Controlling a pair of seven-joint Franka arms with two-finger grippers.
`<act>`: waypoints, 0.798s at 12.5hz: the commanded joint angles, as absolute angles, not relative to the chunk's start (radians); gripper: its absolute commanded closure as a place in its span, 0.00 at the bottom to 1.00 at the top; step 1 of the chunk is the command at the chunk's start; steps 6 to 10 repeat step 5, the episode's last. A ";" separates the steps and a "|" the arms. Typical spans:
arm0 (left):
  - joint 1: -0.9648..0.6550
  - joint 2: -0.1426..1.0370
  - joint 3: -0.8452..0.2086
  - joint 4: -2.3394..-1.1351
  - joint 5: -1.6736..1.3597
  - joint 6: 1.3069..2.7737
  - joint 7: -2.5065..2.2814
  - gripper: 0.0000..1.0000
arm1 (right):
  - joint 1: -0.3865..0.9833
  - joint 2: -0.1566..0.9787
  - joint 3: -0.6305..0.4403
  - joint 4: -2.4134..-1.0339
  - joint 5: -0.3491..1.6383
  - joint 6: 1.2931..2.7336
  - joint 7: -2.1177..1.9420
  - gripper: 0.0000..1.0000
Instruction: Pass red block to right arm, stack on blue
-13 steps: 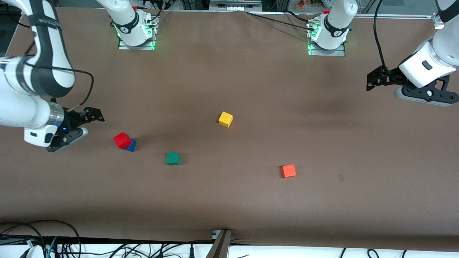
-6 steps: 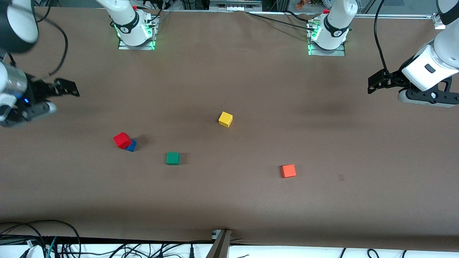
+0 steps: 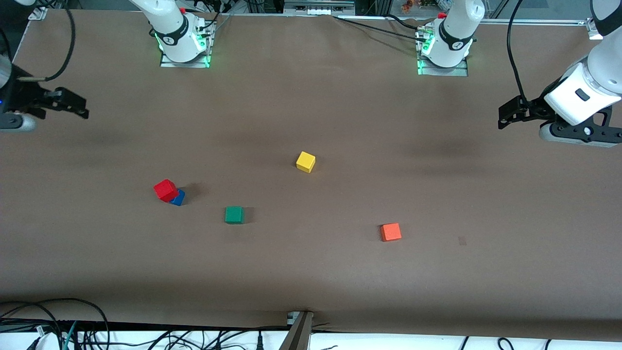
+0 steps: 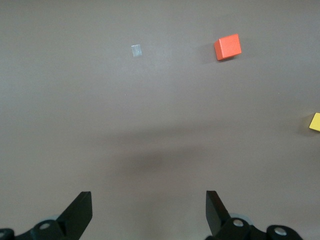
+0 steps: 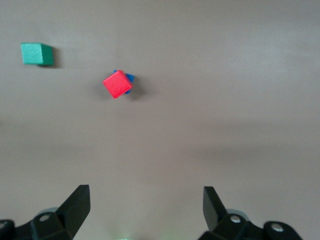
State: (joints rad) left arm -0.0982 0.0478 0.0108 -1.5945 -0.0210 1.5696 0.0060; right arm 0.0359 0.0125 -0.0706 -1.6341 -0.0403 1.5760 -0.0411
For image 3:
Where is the black base cable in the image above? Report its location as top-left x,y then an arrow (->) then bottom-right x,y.
197,0 -> 235,35

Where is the black cable on table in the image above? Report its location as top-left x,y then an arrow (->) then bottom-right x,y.
384,14 -> 424,31
334,16 -> 421,39

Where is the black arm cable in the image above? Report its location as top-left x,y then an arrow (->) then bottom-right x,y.
506,0 -> 529,104
21,6 -> 76,81

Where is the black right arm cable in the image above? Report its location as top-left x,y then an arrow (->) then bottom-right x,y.
21,6 -> 76,81

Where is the yellow wooden block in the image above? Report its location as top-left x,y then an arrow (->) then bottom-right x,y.
296,151 -> 316,174

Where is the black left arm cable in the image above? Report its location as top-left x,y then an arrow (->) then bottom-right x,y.
506,0 -> 529,104

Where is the grey metal camera mount bar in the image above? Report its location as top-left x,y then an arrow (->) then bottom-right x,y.
278,310 -> 314,350

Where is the black cable bundle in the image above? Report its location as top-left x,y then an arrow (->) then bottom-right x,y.
80,326 -> 292,350

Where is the black looped floor cable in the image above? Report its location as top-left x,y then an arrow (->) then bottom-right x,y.
0,297 -> 111,350
0,304 -> 65,350

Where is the red wooden block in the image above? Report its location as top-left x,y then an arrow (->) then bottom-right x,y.
154,179 -> 180,203

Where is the brown table cover sheet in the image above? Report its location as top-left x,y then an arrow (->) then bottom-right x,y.
0,10 -> 622,341

